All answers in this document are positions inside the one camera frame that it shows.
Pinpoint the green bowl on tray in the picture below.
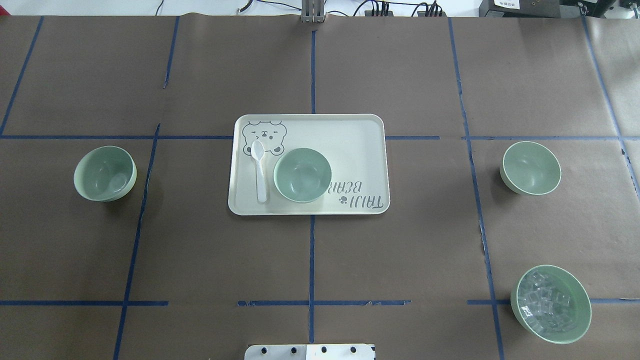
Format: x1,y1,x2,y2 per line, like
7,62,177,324
273,148,333,203

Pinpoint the cream bear print tray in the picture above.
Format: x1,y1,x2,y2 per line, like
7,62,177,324
227,114,391,215

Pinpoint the white plastic spoon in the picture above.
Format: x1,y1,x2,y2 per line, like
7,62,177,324
251,139,268,204

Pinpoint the black power strip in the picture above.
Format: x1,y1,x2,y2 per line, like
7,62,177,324
353,0,447,18

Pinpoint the black equipment box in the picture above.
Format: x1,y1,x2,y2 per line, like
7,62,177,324
478,0,561,19

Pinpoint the green bowl with ice cubes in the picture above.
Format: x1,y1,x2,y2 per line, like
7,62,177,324
510,264,592,345

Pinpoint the grey metal post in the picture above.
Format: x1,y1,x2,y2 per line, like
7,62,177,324
301,0,326,23

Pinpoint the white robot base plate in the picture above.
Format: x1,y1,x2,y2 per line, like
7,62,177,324
244,342,377,360

